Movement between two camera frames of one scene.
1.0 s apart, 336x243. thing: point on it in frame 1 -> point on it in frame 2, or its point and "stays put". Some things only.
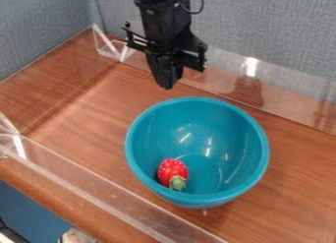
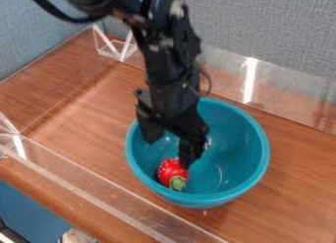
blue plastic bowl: [215, 135] stays put
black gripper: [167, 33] -> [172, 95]
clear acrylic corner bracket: [115, 49] stays put
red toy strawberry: [173, 173] stays put
